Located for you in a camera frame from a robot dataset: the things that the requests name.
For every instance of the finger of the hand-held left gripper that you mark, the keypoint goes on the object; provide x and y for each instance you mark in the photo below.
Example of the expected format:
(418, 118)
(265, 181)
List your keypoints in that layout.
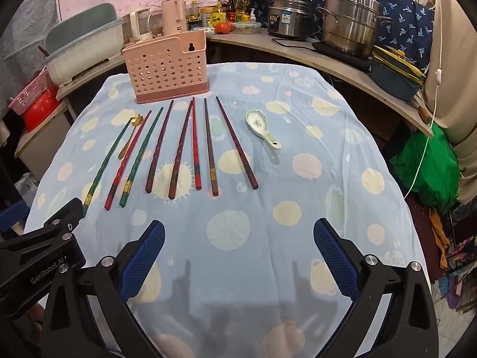
(7, 219)
(63, 218)

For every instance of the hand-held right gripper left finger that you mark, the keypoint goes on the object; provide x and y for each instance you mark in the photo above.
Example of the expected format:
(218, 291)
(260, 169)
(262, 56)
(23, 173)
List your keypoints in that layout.
(143, 261)

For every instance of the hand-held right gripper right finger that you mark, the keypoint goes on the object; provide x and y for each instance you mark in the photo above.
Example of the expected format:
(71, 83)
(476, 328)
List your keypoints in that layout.
(335, 259)

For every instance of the green chopstick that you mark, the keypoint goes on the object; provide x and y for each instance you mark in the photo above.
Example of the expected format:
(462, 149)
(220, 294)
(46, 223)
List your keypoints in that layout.
(108, 164)
(143, 153)

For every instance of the red chopstick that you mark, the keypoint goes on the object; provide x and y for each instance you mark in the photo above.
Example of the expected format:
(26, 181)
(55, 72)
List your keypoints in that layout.
(128, 160)
(195, 145)

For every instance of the brown chopstick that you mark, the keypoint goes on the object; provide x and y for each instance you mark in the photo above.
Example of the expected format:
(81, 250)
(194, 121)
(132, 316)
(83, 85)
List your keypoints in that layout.
(209, 145)

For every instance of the maroon chopstick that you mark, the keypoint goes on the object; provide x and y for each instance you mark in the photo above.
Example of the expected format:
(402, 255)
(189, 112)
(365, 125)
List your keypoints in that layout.
(181, 145)
(236, 143)
(160, 147)

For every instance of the white ceramic soup spoon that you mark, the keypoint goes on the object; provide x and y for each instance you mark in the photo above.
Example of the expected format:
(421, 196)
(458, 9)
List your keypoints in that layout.
(256, 121)

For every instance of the pink perforated utensil holder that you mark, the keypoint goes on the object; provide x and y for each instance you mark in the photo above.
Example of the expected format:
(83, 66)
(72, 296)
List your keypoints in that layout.
(164, 71)

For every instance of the orange cloth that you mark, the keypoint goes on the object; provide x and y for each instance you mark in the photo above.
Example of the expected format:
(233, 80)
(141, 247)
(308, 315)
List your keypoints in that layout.
(439, 235)

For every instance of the blue dotted tablecloth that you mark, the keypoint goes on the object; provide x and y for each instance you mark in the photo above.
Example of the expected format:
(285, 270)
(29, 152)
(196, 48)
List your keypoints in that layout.
(261, 179)

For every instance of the red plastic basin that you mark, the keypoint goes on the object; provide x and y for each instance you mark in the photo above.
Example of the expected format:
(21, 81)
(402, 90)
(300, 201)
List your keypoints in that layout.
(41, 110)

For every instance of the gold flower spoon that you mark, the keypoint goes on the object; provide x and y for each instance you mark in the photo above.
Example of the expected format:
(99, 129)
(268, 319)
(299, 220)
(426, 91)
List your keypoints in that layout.
(137, 120)

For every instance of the pink plastic basket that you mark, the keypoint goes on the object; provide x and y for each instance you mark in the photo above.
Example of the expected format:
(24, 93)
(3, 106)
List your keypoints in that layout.
(28, 95)

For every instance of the green plastic bag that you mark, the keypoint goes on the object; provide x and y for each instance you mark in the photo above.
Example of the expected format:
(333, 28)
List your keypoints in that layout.
(428, 164)

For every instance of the teal and white basin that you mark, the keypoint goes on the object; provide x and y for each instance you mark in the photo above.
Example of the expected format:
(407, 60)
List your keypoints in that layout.
(85, 52)

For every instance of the green casserole dish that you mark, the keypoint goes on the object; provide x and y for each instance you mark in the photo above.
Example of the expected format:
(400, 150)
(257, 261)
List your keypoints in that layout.
(395, 78)

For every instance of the black induction cooker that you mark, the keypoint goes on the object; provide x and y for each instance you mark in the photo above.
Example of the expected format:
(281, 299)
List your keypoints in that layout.
(354, 61)

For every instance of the curved wooden counter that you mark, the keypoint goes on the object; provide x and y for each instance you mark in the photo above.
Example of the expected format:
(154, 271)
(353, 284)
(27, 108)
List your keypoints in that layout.
(298, 56)

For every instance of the beige curtain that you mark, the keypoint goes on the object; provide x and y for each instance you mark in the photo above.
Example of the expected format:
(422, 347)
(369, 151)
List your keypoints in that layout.
(454, 63)

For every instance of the pink thermos jug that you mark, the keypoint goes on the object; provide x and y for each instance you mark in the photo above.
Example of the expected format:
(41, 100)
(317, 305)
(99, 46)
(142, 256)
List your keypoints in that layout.
(173, 15)

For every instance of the steel steamer pot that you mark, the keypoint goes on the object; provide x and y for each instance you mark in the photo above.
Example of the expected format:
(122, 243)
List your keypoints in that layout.
(350, 22)

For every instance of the steel rice cooker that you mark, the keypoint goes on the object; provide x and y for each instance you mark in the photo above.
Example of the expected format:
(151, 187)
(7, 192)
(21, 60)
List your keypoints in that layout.
(290, 18)

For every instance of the red tomato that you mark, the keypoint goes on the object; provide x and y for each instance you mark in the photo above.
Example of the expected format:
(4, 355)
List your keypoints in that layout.
(222, 27)

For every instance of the clear plastic food container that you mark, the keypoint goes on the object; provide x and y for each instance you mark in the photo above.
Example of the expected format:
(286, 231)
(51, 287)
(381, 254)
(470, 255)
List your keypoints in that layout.
(246, 27)

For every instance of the yellow label jar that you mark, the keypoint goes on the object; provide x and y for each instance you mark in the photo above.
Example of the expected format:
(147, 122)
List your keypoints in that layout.
(212, 16)

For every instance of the yellow cooking oil bottle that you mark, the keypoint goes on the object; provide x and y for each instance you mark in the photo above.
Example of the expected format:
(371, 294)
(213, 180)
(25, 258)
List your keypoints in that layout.
(243, 9)

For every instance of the dark sauce bottle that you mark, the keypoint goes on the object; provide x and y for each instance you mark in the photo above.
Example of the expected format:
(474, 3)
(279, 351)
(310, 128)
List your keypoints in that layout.
(231, 9)

